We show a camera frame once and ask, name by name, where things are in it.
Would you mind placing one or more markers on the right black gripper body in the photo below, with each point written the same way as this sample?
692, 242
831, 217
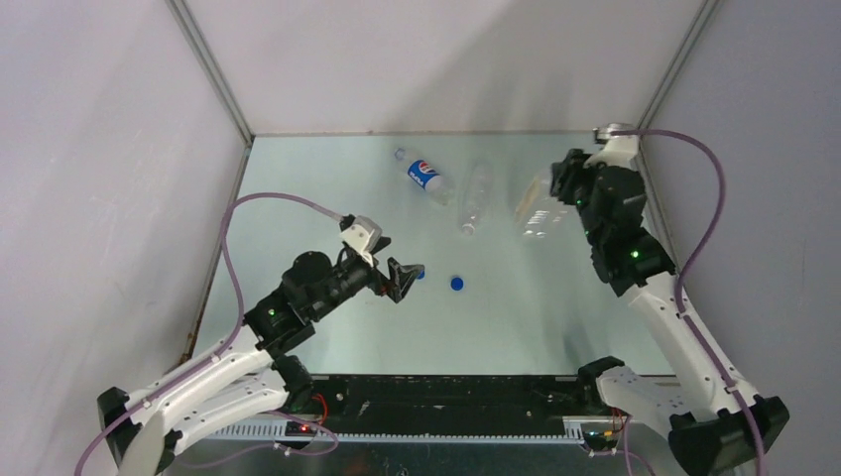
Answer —
575, 185

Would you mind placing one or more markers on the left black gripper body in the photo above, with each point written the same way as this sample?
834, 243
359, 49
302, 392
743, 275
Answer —
350, 277

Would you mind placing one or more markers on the clear bottle with yellow label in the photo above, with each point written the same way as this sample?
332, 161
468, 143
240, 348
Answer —
538, 213

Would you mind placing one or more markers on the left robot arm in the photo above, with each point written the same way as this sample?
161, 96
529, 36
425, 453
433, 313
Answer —
256, 372

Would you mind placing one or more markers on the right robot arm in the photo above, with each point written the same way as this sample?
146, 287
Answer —
715, 420

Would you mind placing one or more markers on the Pepsi labelled clear bottle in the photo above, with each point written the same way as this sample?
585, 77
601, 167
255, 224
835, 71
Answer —
425, 175

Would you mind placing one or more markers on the clear unlabelled plastic bottle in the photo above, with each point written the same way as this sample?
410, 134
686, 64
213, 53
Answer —
476, 198

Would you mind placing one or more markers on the left controller board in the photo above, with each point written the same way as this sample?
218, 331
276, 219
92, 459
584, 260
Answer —
301, 429

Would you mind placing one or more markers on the controller board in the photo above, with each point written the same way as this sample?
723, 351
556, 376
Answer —
600, 442
301, 429

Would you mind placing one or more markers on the right controller board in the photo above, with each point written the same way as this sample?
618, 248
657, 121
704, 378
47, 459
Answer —
600, 442

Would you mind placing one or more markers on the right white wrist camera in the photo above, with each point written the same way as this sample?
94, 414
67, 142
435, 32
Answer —
616, 150

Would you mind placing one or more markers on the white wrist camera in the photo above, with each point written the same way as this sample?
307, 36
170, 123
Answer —
361, 235
616, 150

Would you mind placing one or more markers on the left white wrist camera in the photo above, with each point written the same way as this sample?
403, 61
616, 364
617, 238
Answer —
361, 235

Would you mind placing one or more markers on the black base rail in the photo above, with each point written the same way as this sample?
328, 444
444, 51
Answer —
459, 404

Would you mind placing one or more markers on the white slotted cable duct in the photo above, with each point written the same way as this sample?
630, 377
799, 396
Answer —
268, 430

